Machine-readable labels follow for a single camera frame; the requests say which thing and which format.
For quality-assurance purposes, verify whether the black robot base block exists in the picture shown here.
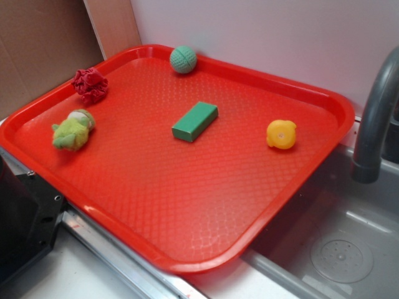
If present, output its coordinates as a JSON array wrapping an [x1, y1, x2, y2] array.
[[1, 159, 65, 287]]

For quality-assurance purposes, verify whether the silver metal rail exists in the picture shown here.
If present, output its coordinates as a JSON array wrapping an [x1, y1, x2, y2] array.
[[0, 146, 213, 299]]

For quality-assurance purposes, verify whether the grey toy faucet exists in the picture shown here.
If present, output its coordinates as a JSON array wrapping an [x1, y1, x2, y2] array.
[[350, 47, 398, 184]]

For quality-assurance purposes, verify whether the green rectangular block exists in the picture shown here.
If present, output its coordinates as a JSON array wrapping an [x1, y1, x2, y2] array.
[[171, 102, 219, 143]]

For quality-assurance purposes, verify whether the green rubber ball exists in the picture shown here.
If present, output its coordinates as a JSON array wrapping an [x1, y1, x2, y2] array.
[[170, 45, 197, 74]]

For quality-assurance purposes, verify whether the grey toy sink basin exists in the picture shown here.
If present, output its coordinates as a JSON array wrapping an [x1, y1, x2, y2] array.
[[243, 146, 398, 298]]

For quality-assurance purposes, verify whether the yellow rubber duck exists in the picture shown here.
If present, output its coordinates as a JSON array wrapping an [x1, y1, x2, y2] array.
[[266, 120, 297, 150]]

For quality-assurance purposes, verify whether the green plush frog toy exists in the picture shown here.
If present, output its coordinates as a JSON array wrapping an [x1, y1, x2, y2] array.
[[52, 109, 95, 151]]

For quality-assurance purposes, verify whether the red paper ball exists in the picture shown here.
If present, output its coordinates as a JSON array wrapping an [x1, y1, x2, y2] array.
[[71, 67, 108, 105]]

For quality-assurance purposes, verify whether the brown cardboard panel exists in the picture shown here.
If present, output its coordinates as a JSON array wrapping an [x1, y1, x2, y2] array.
[[1, 1, 141, 119]]

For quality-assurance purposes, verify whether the red plastic tray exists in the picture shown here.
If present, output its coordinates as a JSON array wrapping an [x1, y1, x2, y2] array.
[[1, 45, 355, 273]]

